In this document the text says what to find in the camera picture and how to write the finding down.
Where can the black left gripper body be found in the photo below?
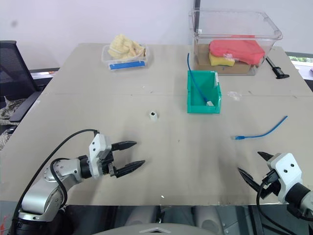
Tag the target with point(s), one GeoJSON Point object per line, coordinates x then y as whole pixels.
{"type": "Point", "coordinates": [109, 164]}

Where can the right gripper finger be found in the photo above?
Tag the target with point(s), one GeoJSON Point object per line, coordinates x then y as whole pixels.
{"type": "Point", "coordinates": [248, 178]}
{"type": "Point", "coordinates": [265, 156]}

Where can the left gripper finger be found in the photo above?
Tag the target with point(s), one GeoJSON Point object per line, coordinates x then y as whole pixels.
{"type": "Point", "coordinates": [123, 145]}
{"type": "Point", "coordinates": [130, 167]}

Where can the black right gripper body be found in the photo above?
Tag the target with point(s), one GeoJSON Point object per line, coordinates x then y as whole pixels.
{"type": "Point", "coordinates": [270, 184]}

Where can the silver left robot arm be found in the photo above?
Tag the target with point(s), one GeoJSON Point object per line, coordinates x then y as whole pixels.
{"type": "Point", "coordinates": [39, 193]}

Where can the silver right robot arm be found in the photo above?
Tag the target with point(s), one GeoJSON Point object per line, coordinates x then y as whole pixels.
{"type": "Point", "coordinates": [302, 197]}

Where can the small white connector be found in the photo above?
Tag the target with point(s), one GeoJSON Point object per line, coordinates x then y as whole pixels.
{"type": "Point", "coordinates": [153, 116]}

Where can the grey rounded robot torso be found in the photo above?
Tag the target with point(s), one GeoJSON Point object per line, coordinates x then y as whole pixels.
{"type": "Point", "coordinates": [156, 229]}

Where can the clear plastic scrap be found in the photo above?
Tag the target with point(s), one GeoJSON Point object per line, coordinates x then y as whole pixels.
{"type": "Point", "coordinates": [234, 95]}

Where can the green plastic bin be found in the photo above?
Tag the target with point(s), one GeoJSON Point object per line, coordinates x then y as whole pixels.
{"type": "Point", "coordinates": [203, 107]}

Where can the blue tape strip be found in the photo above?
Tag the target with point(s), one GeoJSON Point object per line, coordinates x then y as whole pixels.
{"type": "Point", "coordinates": [127, 65]}

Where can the small clear plastic container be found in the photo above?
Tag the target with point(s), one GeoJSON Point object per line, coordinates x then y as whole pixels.
{"type": "Point", "coordinates": [107, 61]}

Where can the black caliper tool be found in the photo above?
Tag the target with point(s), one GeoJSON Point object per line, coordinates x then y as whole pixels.
{"type": "Point", "coordinates": [277, 69]}

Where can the pale yellow crumpled cloth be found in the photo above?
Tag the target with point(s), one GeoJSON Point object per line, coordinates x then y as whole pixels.
{"type": "Point", "coordinates": [123, 46]}

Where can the yellow sponge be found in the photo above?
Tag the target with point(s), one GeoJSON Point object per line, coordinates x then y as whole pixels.
{"type": "Point", "coordinates": [220, 61]}

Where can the red cloth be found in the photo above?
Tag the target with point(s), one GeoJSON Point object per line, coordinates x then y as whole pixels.
{"type": "Point", "coordinates": [237, 49]}

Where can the patterned grey cloth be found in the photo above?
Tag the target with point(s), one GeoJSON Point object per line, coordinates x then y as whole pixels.
{"type": "Point", "coordinates": [6, 115]}

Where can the large clear plastic container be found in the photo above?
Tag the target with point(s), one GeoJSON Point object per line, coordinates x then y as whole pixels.
{"type": "Point", "coordinates": [244, 29]}

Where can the black office chair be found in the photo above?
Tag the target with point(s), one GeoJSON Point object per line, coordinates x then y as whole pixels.
{"type": "Point", "coordinates": [12, 71]}

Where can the grey vertical pole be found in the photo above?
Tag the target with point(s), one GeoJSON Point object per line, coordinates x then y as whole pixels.
{"type": "Point", "coordinates": [195, 14]}

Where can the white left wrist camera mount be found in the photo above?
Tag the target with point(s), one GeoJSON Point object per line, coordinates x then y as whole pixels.
{"type": "Point", "coordinates": [97, 147]}

